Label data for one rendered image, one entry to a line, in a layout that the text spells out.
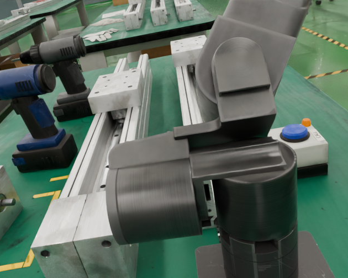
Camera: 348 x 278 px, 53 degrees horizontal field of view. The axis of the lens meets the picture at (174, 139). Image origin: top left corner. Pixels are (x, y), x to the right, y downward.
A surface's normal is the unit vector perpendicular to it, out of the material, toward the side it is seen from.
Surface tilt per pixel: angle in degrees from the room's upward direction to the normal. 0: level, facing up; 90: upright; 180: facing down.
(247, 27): 45
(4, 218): 90
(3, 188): 90
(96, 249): 90
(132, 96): 90
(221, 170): 1
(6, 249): 0
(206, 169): 1
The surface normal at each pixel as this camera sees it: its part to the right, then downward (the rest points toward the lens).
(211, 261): -0.17, -0.88
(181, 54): 0.03, 0.46
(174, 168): -0.17, -0.72
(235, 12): -0.17, -0.31
